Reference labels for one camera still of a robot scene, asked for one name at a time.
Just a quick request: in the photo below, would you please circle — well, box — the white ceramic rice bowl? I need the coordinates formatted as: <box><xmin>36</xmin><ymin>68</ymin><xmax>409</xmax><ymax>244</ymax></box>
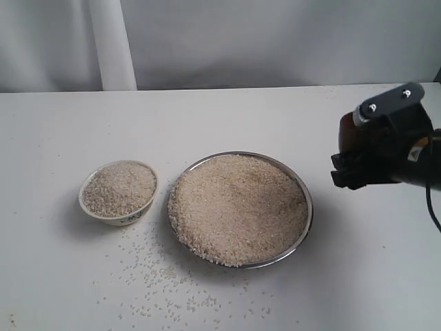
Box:
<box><xmin>78</xmin><ymin>160</ymin><xmax>158</xmax><ymax>226</ymax></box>

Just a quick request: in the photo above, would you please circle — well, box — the brown wooden cup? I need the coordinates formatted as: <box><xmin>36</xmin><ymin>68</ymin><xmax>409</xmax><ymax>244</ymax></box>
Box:
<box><xmin>338</xmin><ymin>110</ymin><xmax>389</xmax><ymax>158</ymax></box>

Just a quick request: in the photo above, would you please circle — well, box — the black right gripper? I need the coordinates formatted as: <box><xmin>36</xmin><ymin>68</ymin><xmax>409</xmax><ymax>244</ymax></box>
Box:
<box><xmin>331</xmin><ymin>83</ymin><xmax>435</xmax><ymax>189</ymax></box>

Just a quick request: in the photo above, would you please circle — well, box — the white backdrop curtain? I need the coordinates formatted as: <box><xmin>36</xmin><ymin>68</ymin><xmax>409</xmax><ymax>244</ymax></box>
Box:
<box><xmin>0</xmin><ymin>0</ymin><xmax>138</xmax><ymax>93</ymax></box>

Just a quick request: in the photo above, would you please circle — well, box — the round metal rice tray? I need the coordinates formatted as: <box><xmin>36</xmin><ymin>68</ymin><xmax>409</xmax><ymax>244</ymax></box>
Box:
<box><xmin>167</xmin><ymin>151</ymin><xmax>314</xmax><ymax>269</ymax></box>

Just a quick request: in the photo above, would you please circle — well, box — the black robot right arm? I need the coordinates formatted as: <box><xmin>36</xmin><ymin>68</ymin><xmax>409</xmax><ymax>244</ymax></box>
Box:
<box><xmin>331</xmin><ymin>83</ymin><xmax>440</xmax><ymax>190</ymax></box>

